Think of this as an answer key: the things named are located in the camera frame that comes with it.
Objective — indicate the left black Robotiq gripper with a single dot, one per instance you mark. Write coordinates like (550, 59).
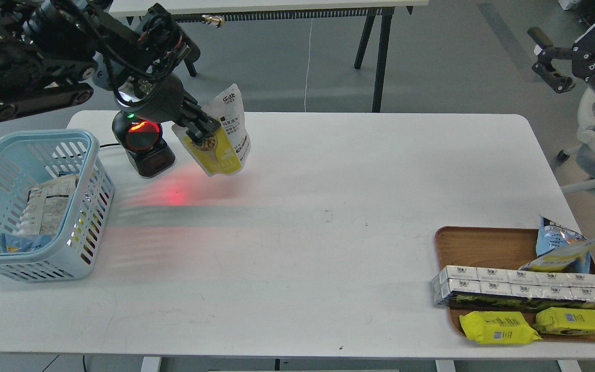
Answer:
(167, 101)

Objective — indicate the yellow white snack pouch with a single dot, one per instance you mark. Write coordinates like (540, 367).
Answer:
(225, 151)

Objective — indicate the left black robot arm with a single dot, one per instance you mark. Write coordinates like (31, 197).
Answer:
(53, 53)

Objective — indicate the blue snack bag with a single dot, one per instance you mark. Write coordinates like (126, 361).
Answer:
(552, 235)

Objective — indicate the white snack packet in basket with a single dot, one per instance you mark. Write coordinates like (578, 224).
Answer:
(46, 206)

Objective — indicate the light blue plastic basket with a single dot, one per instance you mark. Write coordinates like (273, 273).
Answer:
(33, 157)

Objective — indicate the yellow silver snack pouch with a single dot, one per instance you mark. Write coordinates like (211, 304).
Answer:
(572, 257)

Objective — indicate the blue snack packet in basket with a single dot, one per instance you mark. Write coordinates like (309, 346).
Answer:
(23, 243)

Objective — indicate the black barcode scanner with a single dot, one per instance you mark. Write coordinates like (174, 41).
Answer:
(143, 142)

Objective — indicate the background black-legged table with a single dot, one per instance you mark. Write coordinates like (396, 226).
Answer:
(194, 12)

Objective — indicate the brown wooden tray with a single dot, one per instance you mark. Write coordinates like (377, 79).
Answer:
(489, 247)

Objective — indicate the silver boxed multipack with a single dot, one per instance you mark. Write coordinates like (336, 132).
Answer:
(471, 288)

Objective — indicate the yellow wrapped pack right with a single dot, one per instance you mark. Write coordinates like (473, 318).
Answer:
(565, 321)

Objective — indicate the yellow wrapped pack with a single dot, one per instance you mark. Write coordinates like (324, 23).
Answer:
(565, 321)
(498, 328)

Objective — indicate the yellow wrapped pack left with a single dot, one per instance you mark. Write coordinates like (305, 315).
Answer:
(498, 328)

